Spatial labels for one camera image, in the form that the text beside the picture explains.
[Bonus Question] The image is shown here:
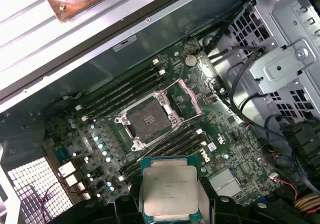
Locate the silver metal drive cage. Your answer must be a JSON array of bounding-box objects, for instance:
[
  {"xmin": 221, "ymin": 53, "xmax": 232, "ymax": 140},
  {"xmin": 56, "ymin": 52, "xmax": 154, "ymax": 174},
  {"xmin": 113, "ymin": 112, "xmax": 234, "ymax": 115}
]
[{"xmin": 228, "ymin": 0, "xmax": 320, "ymax": 115}]

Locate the CPU socket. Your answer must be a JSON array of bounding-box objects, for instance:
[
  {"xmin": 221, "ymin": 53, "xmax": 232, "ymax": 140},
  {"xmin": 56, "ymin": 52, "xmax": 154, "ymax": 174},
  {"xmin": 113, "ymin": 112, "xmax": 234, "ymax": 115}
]
[{"xmin": 114, "ymin": 90, "xmax": 185, "ymax": 152}]

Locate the square brown base plate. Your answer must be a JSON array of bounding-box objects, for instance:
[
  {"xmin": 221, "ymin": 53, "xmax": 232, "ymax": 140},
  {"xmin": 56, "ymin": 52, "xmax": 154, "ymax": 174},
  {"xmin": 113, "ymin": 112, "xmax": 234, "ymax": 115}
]
[{"xmin": 37, "ymin": 0, "xmax": 121, "ymax": 24}]

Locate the black cable bundle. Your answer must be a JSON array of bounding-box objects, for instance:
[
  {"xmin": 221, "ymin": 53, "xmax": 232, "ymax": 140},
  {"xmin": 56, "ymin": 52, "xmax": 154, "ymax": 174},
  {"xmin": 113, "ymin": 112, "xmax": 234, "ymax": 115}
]
[{"xmin": 228, "ymin": 46, "xmax": 320, "ymax": 185}]

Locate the silver chipset heat sink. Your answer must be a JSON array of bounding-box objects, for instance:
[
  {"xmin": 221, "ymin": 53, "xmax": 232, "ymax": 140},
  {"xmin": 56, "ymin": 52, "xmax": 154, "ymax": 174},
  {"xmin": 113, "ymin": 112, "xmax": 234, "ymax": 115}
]
[{"xmin": 208, "ymin": 168, "xmax": 241, "ymax": 195}]

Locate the silver CPU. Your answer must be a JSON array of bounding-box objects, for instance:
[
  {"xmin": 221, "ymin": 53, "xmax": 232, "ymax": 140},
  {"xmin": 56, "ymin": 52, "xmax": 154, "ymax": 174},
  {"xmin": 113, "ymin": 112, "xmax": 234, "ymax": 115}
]
[{"xmin": 139, "ymin": 156, "xmax": 201, "ymax": 222}]

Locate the coloured wire bundle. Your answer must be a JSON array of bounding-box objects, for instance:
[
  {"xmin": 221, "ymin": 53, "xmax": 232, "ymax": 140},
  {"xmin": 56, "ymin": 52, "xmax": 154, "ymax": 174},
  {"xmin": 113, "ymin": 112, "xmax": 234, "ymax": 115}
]
[{"xmin": 294, "ymin": 193, "xmax": 320, "ymax": 216}]

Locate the metal socket cover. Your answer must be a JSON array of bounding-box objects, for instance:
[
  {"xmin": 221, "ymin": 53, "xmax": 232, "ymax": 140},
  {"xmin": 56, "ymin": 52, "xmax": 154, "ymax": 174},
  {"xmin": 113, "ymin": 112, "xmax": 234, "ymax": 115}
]
[{"xmin": 159, "ymin": 79, "xmax": 204, "ymax": 125}]

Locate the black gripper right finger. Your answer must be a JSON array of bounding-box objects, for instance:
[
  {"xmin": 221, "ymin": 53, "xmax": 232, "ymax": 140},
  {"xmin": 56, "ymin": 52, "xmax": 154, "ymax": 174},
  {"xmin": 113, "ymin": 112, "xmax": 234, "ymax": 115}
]
[{"xmin": 199, "ymin": 176, "xmax": 312, "ymax": 224}]

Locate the green motherboard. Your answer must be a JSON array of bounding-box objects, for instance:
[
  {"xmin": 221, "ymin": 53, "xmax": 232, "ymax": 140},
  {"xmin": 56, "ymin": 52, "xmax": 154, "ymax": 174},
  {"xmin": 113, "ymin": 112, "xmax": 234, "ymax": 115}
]
[{"xmin": 44, "ymin": 37, "xmax": 283, "ymax": 210}]

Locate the black PC case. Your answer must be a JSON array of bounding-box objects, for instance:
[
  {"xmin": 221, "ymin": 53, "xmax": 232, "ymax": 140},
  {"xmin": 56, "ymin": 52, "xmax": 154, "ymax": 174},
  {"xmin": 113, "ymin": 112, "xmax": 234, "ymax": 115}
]
[{"xmin": 0, "ymin": 0, "xmax": 320, "ymax": 224}]

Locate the black RAM slot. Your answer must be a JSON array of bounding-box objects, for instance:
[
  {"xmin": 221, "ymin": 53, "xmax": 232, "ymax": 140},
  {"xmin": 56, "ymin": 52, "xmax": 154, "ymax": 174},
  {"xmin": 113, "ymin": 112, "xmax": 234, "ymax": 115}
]
[
  {"xmin": 111, "ymin": 120, "xmax": 195, "ymax": 172},
  {"xmin": 117, "ymin": 130, "xmax": 202, "ymax": 184},
  {"xmin": 79, "ymin": 64, "xmax": 162, "ymax": 116},
  {"xmin": 120, "ymin": 136, "xmax": 206, "ymax": 189},
  {"xmin": 85, "ymin": 74, "xmax": 168, "ymax": 126},
  {"xmin": 114, "ymin": 125, "xmax": 199, "ymax": 178},
  {"xmin": 76, "ymin": 58, "xmax": 160, "ymax": 111},
  {"xmin": 82, "ymin": 69, "xmax": 166, "ymax": 121}
]

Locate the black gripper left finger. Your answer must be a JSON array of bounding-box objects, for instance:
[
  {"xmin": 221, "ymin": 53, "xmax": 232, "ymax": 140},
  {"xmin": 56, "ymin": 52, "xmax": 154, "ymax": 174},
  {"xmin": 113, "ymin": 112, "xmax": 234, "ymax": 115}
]
[{"xmin": 46, "ymin": 175, "xmax": 145, "ymax": 224}]

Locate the round coin battery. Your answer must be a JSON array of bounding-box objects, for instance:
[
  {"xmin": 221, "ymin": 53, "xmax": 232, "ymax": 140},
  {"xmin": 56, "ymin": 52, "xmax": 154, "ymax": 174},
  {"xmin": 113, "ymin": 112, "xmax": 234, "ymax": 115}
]
[{"xmin": 184, "ymin": 53, "xmax": 198, "ymax": 67}]

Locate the thin metal locking lever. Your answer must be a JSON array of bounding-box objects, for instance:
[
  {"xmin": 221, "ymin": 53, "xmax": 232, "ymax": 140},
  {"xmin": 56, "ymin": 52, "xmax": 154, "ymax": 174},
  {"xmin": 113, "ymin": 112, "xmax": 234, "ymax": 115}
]
[{"xmin": 179, "ymin": 112, "xmax": 203, "ymax": 124}]

